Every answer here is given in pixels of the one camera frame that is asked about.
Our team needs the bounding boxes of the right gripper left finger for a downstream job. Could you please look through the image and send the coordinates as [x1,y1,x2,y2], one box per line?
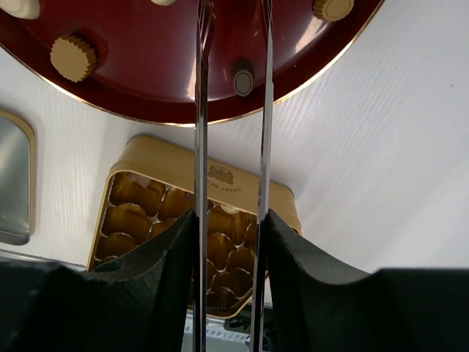
[1,210,196,351]

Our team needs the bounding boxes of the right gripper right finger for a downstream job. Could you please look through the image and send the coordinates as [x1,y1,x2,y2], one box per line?
[263,211,468,351]

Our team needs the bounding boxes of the tan round chocolate right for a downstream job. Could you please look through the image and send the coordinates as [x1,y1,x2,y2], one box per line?
[312,0,354,22]

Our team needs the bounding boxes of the metal tongs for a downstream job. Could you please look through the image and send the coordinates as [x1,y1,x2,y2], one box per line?
[193,1,274,351]

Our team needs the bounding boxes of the gold chocolate box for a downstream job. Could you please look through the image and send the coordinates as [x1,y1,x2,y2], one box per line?
[86,133,302,318]

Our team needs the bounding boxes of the round red plate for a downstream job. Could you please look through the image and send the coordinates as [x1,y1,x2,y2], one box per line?
[1,1,381,125]

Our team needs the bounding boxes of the tan round fluted chocolate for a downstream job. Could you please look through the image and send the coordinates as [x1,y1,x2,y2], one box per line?
[50,36,97,82]

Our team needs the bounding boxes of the white oval chocolate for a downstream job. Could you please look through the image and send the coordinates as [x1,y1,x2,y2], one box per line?
[0,0,41,20]
[219,205,240,215]

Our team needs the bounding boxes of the silver square box lid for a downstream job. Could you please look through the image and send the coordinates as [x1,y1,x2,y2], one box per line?
[1,111,37,246]

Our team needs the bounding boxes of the dark round fluted chocolate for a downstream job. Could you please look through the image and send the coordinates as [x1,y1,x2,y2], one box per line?
[232,59,255,97]

